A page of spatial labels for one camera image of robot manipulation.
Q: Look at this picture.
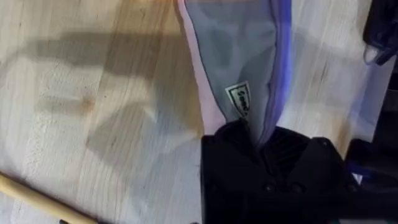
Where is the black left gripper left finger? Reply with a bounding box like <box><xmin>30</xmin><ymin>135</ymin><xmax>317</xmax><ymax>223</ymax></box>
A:
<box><xmin>200</xmin><ymin>119</ymin><xmax>269</xmax><ymax>224</ymax></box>

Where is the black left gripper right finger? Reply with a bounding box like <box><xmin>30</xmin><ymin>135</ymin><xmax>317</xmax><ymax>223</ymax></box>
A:
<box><xmin>259</xmin><ymin>125</ymin><xmax>398</xmax><ymax>224</ymax></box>

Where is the grey zip bag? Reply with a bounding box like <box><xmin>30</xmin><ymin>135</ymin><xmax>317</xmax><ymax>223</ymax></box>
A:
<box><xmin>176</xmin><ymin>0</ymin><xmax>294</xmax><ymax>149</ymax></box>

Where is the beige pen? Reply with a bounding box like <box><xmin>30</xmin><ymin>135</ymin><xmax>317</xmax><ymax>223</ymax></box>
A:
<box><xmin>0</xmin><ymin>170</ymin><xmax>98</xmax><ymax>224</ymax></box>

